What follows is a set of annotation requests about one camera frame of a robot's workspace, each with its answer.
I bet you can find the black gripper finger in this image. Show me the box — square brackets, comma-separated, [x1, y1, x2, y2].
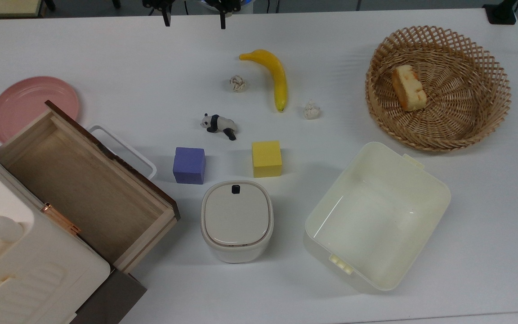
[205, 0, 241, 30]
[142, 0, 173, 27]

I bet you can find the black and white panda toy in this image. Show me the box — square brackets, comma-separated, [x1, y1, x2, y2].
[201, 113, 238, 141]

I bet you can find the yellow toy banana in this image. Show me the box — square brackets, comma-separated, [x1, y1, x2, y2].
[239, 49, 288, 113]

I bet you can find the wooden drawer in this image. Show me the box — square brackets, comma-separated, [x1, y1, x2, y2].
[0, 100, 181, 274]

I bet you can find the toy cake slice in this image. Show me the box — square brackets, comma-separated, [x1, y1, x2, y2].
[391, 65, 427, 112]

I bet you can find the dark wood drawer cabinet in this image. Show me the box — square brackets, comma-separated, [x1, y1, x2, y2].
[70, 265, 147, 324]

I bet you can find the crumpled white paper ball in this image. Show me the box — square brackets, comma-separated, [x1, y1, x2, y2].
[229, 75, 248, 93]
[304, 100, 321, 120]

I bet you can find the yellow foam cube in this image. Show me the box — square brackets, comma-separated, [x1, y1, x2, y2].
[252, 141, 283, 178]

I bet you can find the purple foam cube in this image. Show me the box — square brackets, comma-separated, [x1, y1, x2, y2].
[173, 147, 206, 185]

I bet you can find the beige side table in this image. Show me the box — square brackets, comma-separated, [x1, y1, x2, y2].
[0, 0, 44, 18]

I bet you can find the pink plastic plate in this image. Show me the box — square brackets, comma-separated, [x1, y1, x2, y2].
[0, 76, 80, 144]

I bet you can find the small cream lidded bin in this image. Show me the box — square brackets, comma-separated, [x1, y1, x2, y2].
[201, 180, 274, 264]

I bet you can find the cream plastic tub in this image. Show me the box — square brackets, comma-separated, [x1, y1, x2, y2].
[304, 142, 451, 294]

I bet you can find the woven wicker basket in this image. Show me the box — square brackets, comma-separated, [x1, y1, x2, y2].
[366, 26, 511, 152]

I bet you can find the black table clamp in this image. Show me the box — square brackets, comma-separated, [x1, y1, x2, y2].
[483, 0, 518, 25]

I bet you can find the white drawer handle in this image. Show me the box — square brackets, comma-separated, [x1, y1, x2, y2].
[87, 125, 157, 180]

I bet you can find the cream storage box with handle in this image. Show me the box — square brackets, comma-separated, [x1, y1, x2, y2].
[0, 139, 111, 324]

